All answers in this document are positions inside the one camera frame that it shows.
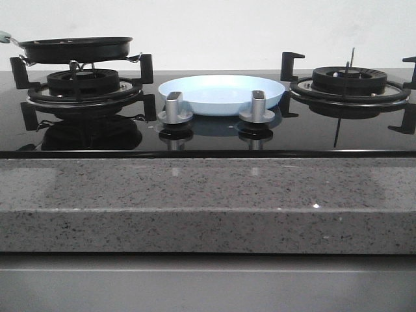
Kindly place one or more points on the light blue plate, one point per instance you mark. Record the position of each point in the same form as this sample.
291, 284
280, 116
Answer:
222, 95

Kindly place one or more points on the black frying pan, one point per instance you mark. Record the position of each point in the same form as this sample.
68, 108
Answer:
64, 50

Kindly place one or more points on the silver left stove knob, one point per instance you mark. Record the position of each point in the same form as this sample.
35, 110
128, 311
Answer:
176, 110

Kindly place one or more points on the silver stove knob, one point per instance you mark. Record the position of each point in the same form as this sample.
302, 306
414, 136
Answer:
257, 113
176, 110

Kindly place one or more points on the silver right stove knob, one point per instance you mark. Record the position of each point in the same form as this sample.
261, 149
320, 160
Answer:
257, 113

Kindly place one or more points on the black glass gas hob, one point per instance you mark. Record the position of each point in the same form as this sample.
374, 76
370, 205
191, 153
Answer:
298, 130

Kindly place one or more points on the black left pan support grate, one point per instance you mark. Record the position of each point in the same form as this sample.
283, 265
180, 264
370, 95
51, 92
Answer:
80, 107

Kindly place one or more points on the black pan support grate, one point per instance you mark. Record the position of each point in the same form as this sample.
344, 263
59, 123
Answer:
80, 107
345, 105

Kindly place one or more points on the black right pan support grate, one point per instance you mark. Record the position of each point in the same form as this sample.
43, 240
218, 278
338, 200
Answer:
345, 105

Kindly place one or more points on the black left gas burner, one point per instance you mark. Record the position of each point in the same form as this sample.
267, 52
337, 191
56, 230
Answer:
91, 82

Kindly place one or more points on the black gas burner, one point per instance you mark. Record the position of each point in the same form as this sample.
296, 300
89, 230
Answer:
91, 82
356, 80

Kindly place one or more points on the black right gas burner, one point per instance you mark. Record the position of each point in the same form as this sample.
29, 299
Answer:
356, 80

